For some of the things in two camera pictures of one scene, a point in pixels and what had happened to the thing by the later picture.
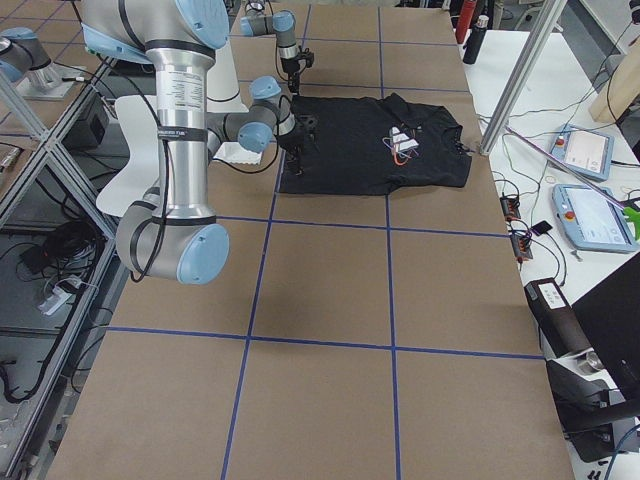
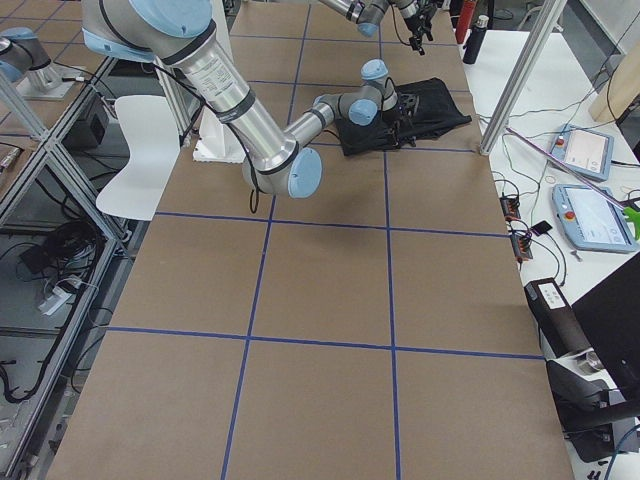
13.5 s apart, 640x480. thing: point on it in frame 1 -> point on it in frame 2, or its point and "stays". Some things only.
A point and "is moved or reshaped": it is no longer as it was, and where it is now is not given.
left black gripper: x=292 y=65 -> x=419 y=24
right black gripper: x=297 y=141 -> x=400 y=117
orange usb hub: x=510 y=207 stays
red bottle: x=465 y=19 stays
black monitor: x=610 y=319 stays
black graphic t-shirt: x=372 y=145 is moved or reshaped
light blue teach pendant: x=583 y=149 stays
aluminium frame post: x=549 y=16 stays
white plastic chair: x=141 y=171 stays
